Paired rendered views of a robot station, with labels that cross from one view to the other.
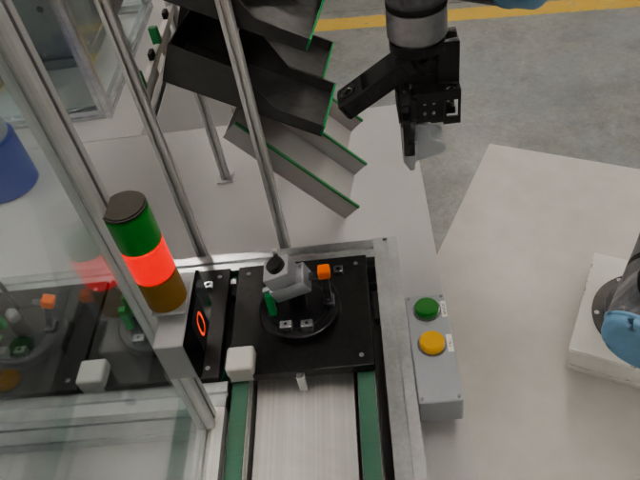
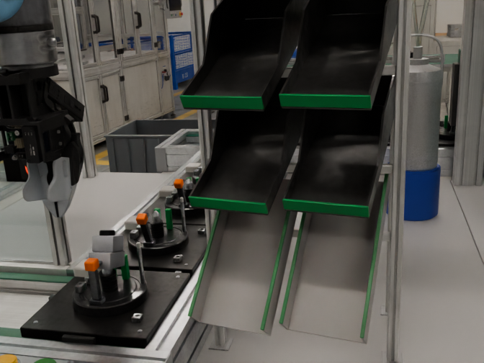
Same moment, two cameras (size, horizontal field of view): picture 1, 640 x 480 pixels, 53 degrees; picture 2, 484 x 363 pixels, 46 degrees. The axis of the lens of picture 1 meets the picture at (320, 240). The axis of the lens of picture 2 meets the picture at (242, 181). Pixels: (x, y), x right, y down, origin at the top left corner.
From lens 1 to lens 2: 143 cm
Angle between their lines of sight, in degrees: 82
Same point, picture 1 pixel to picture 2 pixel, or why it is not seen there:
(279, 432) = (36, 305)
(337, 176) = (252, 308)
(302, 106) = (235, 189)
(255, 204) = not seen: hidden behind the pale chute
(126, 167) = (425, 257)
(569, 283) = not seen: outside the picture
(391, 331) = (44, 346)
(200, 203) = not seen: hidden behind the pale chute
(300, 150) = (264, 255)
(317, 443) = (9, 319)
